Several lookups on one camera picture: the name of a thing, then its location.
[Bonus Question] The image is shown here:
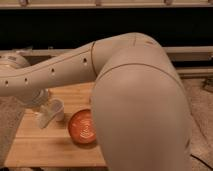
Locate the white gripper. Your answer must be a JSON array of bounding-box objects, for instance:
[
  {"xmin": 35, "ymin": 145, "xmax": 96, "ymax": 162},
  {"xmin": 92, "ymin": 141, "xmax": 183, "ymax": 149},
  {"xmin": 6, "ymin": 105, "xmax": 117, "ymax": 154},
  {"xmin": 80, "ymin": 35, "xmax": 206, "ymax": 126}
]
[{"xmin": 24, "ymin": 89, "xmax": 65, "ymax": 129}]

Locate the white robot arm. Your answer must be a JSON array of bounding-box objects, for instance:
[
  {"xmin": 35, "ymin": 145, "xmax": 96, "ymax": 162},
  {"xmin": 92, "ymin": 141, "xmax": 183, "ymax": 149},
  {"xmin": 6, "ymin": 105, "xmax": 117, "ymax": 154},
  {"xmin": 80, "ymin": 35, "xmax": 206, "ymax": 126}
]
[{"xmin": 0, "ymin": 33, "xmax": 191, "ymax": 171}]

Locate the orange ceramic cup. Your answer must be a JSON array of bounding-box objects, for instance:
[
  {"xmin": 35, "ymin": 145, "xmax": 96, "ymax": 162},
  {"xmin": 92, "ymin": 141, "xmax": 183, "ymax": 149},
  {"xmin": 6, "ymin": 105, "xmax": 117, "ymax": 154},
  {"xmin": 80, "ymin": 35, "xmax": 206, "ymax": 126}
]
[{"xmin": 68, "ymin": 109, "xmax": 96, "ymax": 144}]

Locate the wooden cutting board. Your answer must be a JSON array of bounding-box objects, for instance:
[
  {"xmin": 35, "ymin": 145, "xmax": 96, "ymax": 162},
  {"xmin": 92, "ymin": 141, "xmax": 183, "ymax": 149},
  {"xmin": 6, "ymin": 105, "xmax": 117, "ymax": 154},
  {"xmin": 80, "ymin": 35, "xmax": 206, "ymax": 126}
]
[{"xmin": 5, "ymin": 83, "xmax": 105, "ymax": 167}]

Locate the grey metal rail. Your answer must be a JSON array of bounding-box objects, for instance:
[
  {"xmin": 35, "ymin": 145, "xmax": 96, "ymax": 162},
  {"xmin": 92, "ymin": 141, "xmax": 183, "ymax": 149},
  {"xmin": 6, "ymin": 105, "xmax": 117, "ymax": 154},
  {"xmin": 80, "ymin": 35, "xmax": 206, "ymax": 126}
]
[{"xmin": 0, "ymin": 45, "xmax": 213, "ymax": 67}]

